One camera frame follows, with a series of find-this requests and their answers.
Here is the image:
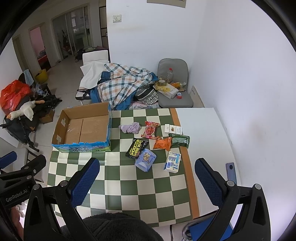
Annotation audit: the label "white folding chair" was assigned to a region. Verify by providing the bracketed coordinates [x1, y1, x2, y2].
[75, 50, 109, 105]

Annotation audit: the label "orange snack pack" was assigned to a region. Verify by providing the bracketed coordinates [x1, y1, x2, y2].
[153, 137, 172, 151]

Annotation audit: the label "yellow bucket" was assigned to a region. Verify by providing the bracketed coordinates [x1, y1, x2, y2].
[35, 69, 49, 84]

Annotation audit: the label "red plastic bag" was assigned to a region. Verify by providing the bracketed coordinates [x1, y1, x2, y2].
[1, 80, 32, 115]

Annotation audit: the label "black yellow wipes pack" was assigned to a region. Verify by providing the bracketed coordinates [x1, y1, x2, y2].
[125, 138, 149, 159]

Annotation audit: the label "open cardboard box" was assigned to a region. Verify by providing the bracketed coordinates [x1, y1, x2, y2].
[52, 102, 112, 153]

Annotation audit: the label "blue smartphone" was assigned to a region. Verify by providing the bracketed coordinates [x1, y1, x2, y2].
[226, 162, 237, 184]

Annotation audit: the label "white blue tissue pack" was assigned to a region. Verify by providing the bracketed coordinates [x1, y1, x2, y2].
[164, 152, 181, 173]

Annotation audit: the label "lavender cloth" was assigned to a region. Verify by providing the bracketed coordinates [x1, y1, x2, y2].
[118, 122, 141, 134]

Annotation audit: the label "tape roll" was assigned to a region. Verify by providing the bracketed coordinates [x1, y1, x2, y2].
[157, 79, 167, 86]

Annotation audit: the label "red floral wipes pack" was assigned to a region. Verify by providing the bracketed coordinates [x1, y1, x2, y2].
[141, 121, 160, 140]

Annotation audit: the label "floral pink cloth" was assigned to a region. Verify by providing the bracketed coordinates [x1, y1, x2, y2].
[128, 102, 159, 110]

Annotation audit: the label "plastic bottle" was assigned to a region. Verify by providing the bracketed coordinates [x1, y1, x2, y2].
[166, 68, 174, 83]

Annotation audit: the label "white sheet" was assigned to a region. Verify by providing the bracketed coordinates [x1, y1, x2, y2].
[79, 60, 109, 90]

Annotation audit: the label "white yellow box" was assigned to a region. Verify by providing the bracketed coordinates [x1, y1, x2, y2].
[154, 82, 179, 99]

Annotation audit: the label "black stroller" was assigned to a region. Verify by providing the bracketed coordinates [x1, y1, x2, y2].
[1, 95, 62, 152]

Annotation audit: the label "small brown cardboard box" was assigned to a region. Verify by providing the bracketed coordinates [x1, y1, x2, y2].
[39, 108, 55, 124]

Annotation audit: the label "wall switch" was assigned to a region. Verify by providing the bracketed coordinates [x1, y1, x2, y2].
[112, 15, 122, 23]

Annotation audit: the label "flat cardboard piece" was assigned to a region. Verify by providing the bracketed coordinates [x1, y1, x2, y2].
[190, 86, 204, 108]

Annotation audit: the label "blue stool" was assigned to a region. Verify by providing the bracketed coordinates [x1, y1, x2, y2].
[184, 216, 233, 241]

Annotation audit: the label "plaid blanket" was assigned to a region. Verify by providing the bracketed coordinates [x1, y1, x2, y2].
[97, 63, 154, 108]

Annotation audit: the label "light blue tissue pack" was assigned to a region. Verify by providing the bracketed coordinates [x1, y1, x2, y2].
[135, 149, 157, 172]

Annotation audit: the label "green snack pack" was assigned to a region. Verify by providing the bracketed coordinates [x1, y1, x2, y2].
[169, 133, 190, 148]

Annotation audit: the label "blue quilt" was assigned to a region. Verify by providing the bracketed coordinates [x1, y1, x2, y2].
[90, 71, 158, 110]

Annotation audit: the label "white goose plush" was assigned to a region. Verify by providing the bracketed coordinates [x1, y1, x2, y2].
[7, 100, 45, 121]

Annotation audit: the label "black white patterned bag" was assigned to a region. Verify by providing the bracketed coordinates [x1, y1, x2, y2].
[134, 84, 159, 105]

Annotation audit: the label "white card box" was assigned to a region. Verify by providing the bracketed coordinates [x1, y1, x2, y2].
[165, 124, 183, 135]

